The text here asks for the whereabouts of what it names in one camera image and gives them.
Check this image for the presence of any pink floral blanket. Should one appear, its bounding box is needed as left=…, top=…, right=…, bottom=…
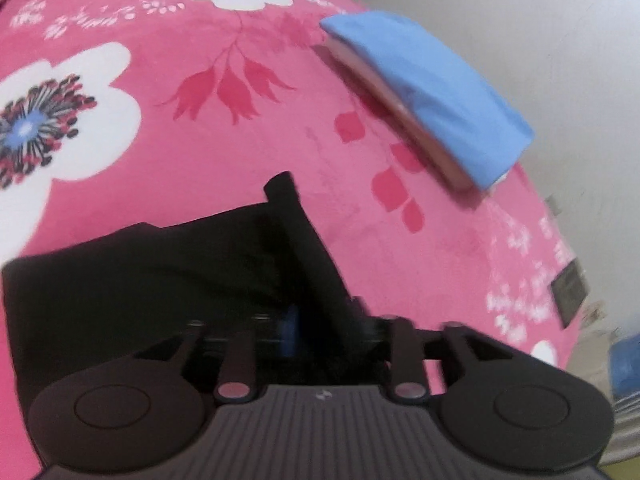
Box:
left=0, top=0, right=576, bottom=461

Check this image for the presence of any blue folded garment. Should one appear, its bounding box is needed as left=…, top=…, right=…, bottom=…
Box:
left=319, top=10, right=535, bottom=193

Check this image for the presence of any blue plastic bin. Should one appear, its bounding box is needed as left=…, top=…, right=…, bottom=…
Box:
left=607, top=337, right=640, bottom=413

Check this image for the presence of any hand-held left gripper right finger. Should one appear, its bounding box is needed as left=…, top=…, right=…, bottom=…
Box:
left=350, top=297, right=506, bottom=403

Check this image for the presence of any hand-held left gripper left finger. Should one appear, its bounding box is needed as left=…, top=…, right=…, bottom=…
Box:
left=132, top=310, right=301, bottom=406

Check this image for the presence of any dark wall plate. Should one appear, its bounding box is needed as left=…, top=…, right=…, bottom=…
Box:
left=550, top=259, right=591, bottom=330

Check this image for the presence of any black printed shirt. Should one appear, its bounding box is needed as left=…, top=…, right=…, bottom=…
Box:
left=2, top=171, right=381, bottom=441

